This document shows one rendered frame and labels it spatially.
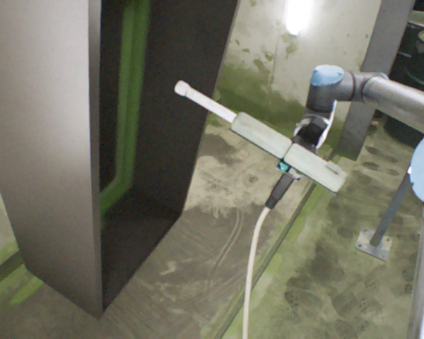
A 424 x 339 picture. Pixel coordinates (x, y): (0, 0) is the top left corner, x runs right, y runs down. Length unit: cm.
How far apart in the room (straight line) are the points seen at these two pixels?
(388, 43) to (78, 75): 224
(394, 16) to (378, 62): 31
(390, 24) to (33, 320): 265
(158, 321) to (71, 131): 130
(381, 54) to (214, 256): 171
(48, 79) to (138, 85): 74
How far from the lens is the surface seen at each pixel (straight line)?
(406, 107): 93
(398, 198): 209
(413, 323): 72
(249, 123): 86
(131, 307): 186
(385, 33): 257
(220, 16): 109
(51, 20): 58
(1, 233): 206
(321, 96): 107
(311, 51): 272
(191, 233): 211
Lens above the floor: 166
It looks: 40 degrees down
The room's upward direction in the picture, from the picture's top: 3 degrees clockwise
